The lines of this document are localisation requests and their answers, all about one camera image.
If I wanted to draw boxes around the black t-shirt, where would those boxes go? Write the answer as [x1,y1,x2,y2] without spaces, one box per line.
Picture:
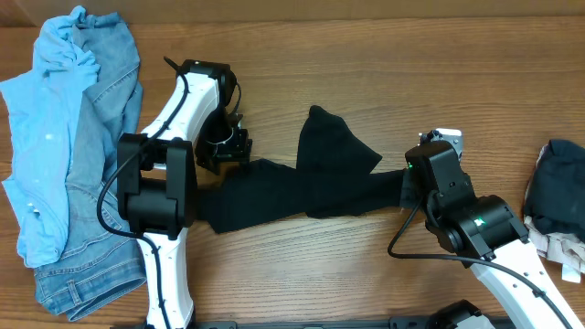
[197,105,417,234]

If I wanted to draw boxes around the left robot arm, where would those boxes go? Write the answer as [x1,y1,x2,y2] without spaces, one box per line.
[116,59,252,328]

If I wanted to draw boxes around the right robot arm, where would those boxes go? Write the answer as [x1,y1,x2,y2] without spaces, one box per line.
[405,141,582,328]

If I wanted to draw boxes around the blue denim jeans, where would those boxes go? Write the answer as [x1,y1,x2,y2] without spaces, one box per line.
[35,13,146,322]

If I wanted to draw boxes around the light blue shirt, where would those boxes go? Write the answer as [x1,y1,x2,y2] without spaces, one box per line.
[1,5,100,269]

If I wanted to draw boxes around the folded dark garment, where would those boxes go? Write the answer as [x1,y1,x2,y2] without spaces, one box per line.
[524,140,584,240]

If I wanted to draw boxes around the folded beige garment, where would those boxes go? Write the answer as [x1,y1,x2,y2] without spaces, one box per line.
[523,211,584,283]

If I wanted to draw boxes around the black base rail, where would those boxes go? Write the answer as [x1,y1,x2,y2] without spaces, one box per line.
[109,299,516,329]

